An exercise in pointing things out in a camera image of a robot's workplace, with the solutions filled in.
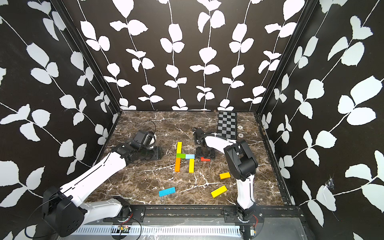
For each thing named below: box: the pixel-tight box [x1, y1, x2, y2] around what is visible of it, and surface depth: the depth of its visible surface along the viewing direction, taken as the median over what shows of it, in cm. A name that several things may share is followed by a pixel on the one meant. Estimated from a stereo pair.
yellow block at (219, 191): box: [211, 185, 228, 199], surface depth 83 cm
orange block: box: [175, 157, 181, 173], surface depth 92 cm
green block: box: [176, 153, 186, 159], surface depth 97 cm
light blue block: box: [185, 154, 196, 160], surface depth 97 cm
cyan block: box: [158, 186, 176, 197], surface depth 82 cm
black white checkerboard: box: [217, 111, 238, 140], surface depth 113 cm
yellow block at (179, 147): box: [176, 141, 183, 154], surface depth 100 cm
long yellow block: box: [189, 158, 195, 174], surface depth 92 cm
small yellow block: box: [219, 172, 231, 180], surface depth 89 cm
